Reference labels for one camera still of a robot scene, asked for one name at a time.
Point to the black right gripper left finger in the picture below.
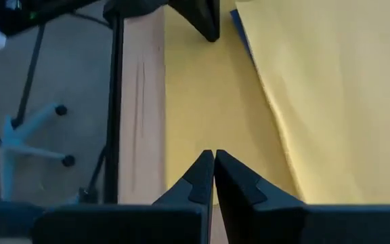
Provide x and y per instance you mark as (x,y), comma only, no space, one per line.
(130,227)

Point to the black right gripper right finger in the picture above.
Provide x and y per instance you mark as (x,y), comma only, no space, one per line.
(317,227)

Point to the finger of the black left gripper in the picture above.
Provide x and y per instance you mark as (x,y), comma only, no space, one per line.
(205,17)

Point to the blue paper sheet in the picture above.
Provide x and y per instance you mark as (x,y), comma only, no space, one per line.
(235,20)

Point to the yellow paper sheet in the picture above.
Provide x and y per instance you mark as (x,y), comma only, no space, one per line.
(334,101)
(208,101)

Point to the white office chair base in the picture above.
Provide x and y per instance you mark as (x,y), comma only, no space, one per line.
(9,142)

